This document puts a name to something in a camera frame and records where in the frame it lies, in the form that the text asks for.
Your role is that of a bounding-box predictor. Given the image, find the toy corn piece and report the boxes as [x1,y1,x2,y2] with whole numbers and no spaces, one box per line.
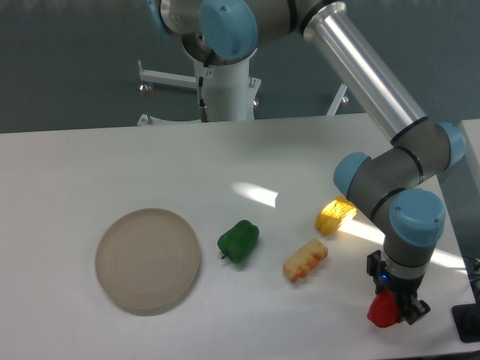
[282,238,329,283]

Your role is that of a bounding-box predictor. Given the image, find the black cables at right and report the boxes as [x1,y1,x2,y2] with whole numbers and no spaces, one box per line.
[463,254,480,305]

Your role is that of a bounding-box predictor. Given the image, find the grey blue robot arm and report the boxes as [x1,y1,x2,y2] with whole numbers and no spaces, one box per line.
[147,1,466,328]

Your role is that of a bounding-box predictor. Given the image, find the green toy pepper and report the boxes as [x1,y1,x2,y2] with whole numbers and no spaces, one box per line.
[217,220,260,264]

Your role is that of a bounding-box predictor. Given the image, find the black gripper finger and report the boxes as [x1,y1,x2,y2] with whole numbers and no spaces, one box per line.
[397,295,431,325]

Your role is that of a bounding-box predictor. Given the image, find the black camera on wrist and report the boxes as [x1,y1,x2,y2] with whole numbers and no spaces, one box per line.
[367,250,382,278]

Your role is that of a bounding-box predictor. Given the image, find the black box at table edge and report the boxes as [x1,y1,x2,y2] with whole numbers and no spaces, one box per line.
[451,304,479,344]

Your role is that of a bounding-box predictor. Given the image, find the beige round plate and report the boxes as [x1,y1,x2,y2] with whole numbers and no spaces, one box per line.
[94,208,201,317]

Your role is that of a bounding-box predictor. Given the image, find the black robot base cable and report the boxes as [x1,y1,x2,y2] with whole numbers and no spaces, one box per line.
[196,49,217,123]

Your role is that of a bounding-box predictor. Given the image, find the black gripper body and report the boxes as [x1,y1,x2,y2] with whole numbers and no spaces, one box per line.
[374,272,421,305]

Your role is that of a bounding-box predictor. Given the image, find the yellow toy pepper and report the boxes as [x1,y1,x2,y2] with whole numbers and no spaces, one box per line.
[315,196,357,236]

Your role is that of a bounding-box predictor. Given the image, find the red toy pepper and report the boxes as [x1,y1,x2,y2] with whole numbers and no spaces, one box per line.
[367,289,399,329]

